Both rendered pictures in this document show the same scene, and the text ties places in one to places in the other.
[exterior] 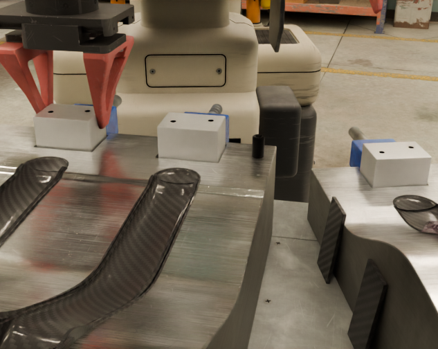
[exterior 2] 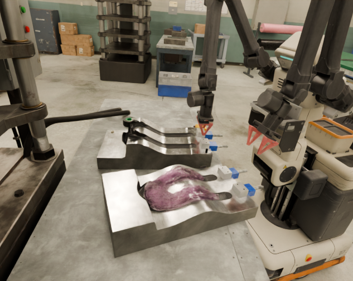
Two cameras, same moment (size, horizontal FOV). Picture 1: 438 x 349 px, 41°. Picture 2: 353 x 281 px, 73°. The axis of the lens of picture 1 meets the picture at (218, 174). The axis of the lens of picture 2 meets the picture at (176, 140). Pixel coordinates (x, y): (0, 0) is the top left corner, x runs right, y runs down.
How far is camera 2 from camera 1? 0.92 m
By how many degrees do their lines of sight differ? 63
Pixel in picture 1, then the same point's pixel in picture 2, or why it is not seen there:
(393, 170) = (219, 171)
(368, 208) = (207, 171)
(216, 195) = (190, 150)
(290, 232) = not seen: hidden behind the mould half
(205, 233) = (179, 150)
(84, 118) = (198, 131)
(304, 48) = (346, 169)
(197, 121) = (204, 141)
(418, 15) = not seen: outside the picture
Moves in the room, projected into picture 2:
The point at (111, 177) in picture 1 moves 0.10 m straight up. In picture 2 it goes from (189, 140) to (192, 121)
